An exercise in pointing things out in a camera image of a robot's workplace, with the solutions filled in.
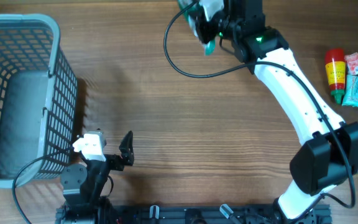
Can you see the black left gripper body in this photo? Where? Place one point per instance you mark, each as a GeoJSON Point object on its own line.
{"type": "Point", "coordinates": [115, 162]}

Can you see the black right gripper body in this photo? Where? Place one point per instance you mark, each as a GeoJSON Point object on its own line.
{"type": "Point", "coordinates": [207, 30]}

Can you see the green 3M gloves packet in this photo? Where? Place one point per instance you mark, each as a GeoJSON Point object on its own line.
{"type": "Point", "coordinates": [210, 46]}

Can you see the red sauce bottle green cap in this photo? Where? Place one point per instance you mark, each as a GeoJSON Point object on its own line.
{"type": "Point", "coordinates": [335, 66]}

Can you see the orange Kleenex tissue pack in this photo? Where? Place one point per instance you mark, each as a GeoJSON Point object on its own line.
{"type": "Point", "coordinates": [352, 63]}

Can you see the white teal wet wipes pack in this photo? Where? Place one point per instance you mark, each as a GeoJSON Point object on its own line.
{"type": "Point", "coordinates": [351, 93]}

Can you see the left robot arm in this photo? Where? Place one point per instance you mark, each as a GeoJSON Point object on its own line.
{"type": "Point", "coordinates": [83, 183]}

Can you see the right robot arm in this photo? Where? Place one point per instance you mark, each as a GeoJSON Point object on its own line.
{"type": "Point", "coordinates": [328, 155]}

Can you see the grey plastic shopping basket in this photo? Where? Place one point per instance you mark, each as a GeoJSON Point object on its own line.
{"type": "Point", "coordinates": [38, 92]}

